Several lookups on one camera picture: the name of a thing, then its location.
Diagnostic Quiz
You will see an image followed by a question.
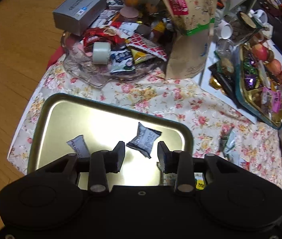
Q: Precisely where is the gold patterned candy wrapper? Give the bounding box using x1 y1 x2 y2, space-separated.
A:
161 173 176 187

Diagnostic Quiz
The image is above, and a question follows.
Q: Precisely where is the corn strip snack packet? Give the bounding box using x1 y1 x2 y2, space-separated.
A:
67 135 91 158

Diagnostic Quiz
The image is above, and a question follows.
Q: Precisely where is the dark blue white snack packet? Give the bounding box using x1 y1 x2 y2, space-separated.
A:
126 122 162 159

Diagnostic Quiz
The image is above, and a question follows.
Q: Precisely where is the green white snack packet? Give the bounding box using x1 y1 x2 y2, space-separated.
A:
219 127 236 161

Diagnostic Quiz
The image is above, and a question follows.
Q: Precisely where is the red white hawthorn snack packet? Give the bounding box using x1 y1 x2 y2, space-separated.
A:
227 151 250 171

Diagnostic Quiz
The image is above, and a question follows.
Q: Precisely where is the glass plate with snacks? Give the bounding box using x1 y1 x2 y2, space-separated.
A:
61 0 172 87

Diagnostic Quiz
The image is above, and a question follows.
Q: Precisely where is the floral tablecloth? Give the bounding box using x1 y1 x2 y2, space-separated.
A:
7 57 282 188

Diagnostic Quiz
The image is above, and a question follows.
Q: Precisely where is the empty gold tin tray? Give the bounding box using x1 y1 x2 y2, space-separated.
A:
27 93 194 187

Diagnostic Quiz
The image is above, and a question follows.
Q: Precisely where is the gold tin tray with sweets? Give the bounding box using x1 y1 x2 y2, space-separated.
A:
233 44 282 129

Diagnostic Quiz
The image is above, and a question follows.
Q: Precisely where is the pink snack packet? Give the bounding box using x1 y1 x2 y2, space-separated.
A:
261 87 282 113

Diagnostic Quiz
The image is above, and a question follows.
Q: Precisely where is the white tape roll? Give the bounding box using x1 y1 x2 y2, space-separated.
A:
92 42 111 65

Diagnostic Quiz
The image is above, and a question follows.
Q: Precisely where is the white board under tray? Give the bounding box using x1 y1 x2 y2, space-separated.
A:
200 40 273 123

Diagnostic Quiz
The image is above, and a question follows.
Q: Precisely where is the red apple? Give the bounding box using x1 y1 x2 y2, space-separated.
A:
251 44 269 61
266 59 282 76

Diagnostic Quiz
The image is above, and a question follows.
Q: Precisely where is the white jar lid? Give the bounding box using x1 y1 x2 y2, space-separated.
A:
216 20 233 39

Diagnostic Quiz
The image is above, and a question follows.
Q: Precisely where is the grey cardboard box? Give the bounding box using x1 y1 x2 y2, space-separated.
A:
53 0 107 36

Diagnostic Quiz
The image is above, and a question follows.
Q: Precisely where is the brown paper snack bag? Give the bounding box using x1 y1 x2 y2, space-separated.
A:
162 0 217 79

